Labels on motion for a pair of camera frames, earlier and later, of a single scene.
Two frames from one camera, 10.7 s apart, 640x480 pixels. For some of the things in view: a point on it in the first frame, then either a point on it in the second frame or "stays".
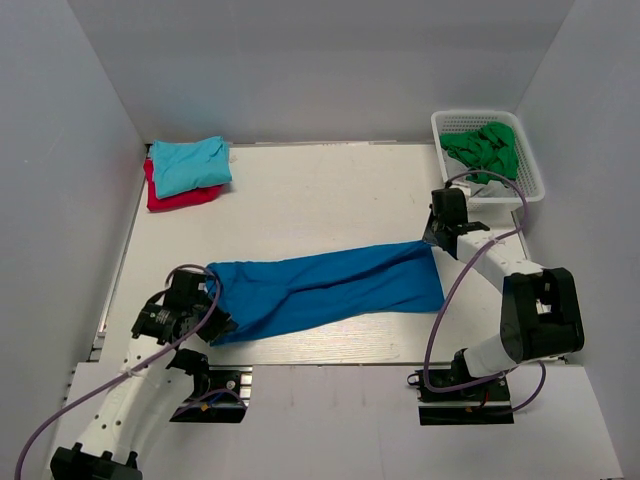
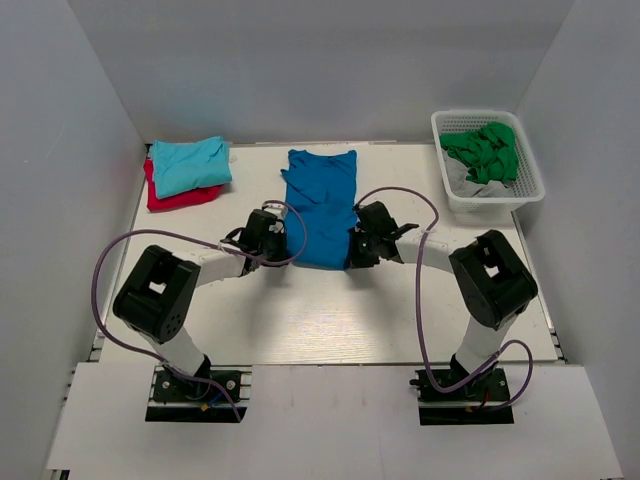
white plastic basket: [527, 186] stays
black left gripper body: [211, 323] → [275, 245]
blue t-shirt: [279, 295] → [325, 187]
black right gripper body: [439, 235] → [361, 248]
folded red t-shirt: [197, 196] stays
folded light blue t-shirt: [181, 167] stays
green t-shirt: [491, 151] stays
